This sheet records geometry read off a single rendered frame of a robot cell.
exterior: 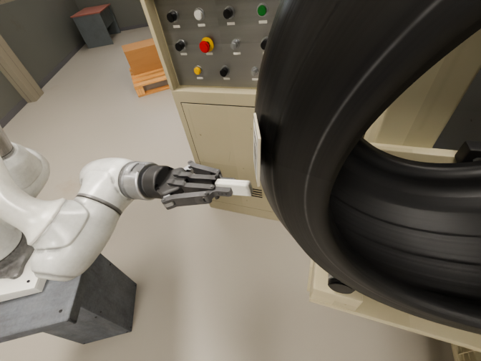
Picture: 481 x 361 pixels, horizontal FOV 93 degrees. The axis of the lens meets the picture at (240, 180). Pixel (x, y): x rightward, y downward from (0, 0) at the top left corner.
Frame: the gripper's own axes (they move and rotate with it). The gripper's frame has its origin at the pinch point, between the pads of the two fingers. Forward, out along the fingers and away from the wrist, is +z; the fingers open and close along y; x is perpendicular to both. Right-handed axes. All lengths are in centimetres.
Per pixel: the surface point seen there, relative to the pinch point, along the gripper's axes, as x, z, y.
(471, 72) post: -5.8, 40.2, 27.6
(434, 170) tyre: 8.5, 36.4, 15.9
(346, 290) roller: 14.3, 21.0, -9.4
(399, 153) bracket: 11.6, 32.0, 25.2
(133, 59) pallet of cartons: 30, -260, 256
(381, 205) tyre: 13.4, 27.5, 9.7
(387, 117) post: 3.0, 28.3, 27.6
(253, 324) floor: 100, -17, -3
